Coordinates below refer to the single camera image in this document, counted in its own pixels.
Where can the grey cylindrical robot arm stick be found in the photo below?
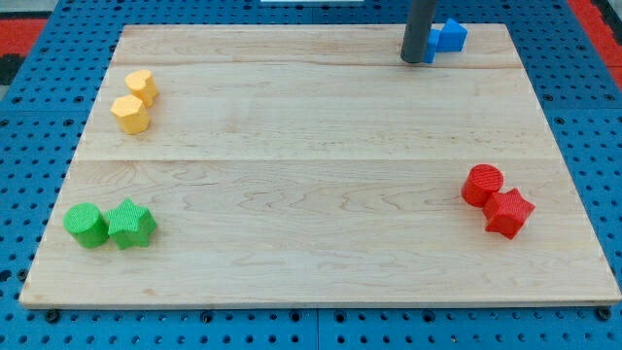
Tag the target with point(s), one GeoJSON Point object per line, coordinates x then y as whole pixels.
{"type": "Point", "coordinates": [417, 31]}

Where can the yellow hexagon block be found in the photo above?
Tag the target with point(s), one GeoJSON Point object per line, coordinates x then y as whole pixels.
{"type": "Point", "coordinates": [131, 114]}

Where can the light wooden board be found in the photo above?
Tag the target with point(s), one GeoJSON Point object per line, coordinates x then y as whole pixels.
{"type": "Point", "coordinates": [308, 166]}

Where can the red cylinder block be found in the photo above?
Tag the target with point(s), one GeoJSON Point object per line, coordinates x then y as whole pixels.
{"type": "Point", "coordinates": [481, 182]}

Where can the green star block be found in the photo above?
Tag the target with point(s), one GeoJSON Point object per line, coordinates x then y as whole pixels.
{"type": "Point", "coordinates": [130, 225]}

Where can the blue cube block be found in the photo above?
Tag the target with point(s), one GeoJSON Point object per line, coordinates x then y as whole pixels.
{"type": "Point", "coordinates": [431, 47]}

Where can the yellow heart block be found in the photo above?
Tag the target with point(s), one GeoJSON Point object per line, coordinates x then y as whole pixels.
{"type": "Point", "coordinates": [142, 85]}

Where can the blue triangular block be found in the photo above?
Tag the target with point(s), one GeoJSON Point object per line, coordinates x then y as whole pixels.
{"type": "Point", "coordinates": [452, 37]}

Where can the red star block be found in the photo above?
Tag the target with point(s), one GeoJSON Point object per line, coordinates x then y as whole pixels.
{"type": "Point", "coordinates": [507, 212]}

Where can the green cylinder block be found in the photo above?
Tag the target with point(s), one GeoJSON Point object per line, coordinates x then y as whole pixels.
{"type": "Point", "coordinates": [86, 225]}

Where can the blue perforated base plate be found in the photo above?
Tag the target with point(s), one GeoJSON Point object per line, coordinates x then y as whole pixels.
{"type": "Point", "coordinates": [54, 55]}

